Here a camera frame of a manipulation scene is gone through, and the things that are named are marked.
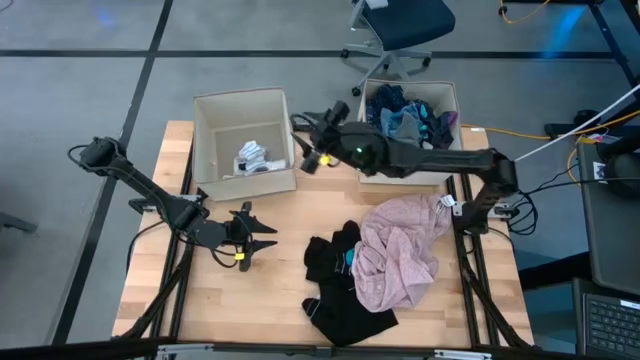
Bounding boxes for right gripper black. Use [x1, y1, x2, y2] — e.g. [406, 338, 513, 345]
[290, 121, 359, 176]

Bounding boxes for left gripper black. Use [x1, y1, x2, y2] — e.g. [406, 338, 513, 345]
[191, 200, 279, 274]

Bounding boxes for white grey striped socks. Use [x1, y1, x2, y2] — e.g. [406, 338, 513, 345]
[232, 139, 288, 177]

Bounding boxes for navy dotted garment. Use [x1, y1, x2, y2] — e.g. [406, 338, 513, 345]
[367, 83, 409, 126]

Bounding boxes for black garment with white trim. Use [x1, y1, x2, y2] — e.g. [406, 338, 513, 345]
[301, 219, 400, 348]

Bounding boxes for dark blue plaid pants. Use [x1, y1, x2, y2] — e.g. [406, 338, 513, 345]
[412, 99, 457, 151]

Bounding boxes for beige fabric storage bin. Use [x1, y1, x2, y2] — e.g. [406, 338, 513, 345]
[357, 78, 464, 187]
[192, 87, 299, 202]

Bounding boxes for pink linen shirt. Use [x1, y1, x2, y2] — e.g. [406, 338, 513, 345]
[351, 193, 454, 314]

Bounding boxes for dark office chair white armrests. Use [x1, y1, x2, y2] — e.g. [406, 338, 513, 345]
[341, 0, 457, 97]

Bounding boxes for black crossbar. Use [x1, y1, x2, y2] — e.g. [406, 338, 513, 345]
[0, 335, 640, 360]

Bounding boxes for black desk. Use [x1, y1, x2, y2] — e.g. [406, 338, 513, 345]
[576, 142, 640, 296]

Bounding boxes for black headphones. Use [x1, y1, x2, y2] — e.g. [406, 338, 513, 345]
[597, 133, 640, 200]

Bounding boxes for black laptop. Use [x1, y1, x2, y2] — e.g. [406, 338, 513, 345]
[571, 277, 640, 360]

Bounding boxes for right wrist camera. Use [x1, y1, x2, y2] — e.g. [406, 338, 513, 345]
[323, 100, 352, 127]

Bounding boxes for black aluminium frame rail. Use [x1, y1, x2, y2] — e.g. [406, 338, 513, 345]
[446, 172, 535, 350]
[117, 144, 206, 341]

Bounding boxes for yellow cable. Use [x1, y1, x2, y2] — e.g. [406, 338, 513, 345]
[498, 0, 552, 25]
[459, 108, 640, 142]

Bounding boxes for black cable bundle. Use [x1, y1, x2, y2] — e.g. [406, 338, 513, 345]
[507, 172, 640, 237]

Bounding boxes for white cable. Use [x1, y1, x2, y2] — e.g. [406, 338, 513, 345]
[514, 83, 640, 163]

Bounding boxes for black table frame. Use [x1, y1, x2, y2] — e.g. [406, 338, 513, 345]
[499, 0, 640, 89]

